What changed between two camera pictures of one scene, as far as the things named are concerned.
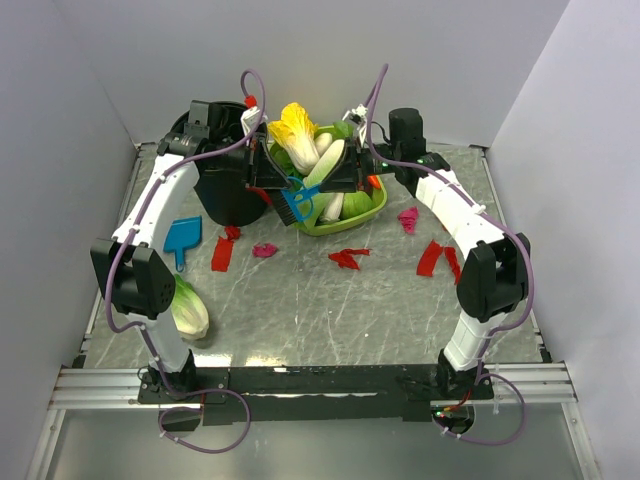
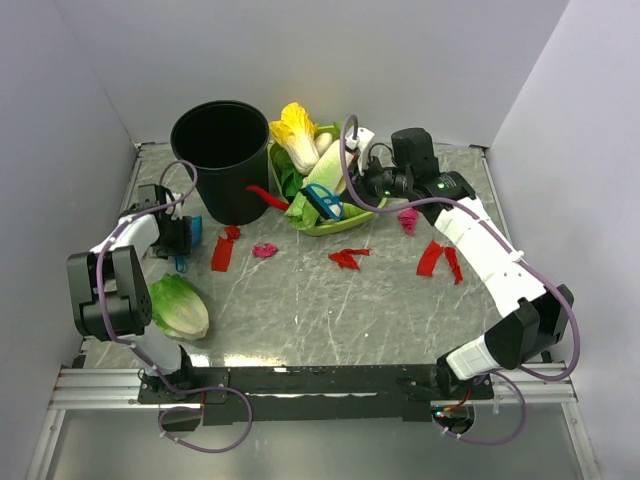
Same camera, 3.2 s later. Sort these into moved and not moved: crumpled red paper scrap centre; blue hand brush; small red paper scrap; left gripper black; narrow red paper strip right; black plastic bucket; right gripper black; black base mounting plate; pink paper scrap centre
Moved: right gripper black; blue hand brush; left gripper black
Not moved: black plastic bucket; pink paper scrap centre; narrow red paper strip right; small red paper scrap; crumpled red paper scrap centre; black base mounting plate
